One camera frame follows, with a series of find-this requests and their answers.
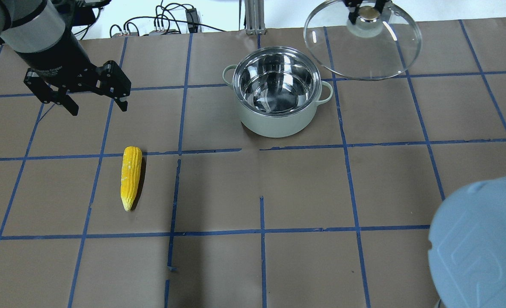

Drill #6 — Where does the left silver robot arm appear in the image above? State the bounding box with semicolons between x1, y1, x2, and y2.
0;0;131;116

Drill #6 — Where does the glass pot lid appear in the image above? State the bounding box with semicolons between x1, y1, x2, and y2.
303;0;423;81

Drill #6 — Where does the pale green steel pot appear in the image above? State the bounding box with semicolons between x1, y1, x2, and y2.
222;46;334;138

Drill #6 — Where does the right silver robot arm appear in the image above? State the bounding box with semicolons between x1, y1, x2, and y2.
339;0;506;308

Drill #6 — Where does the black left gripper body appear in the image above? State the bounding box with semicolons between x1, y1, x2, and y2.
24;60;131;103

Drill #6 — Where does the yellow corn cob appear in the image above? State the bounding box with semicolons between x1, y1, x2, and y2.
120;146;142;212

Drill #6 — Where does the aluminium frame post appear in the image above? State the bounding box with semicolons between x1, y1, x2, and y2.
244;0;266;35

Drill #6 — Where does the electronics board with wires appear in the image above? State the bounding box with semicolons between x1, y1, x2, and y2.
96;0;231;38

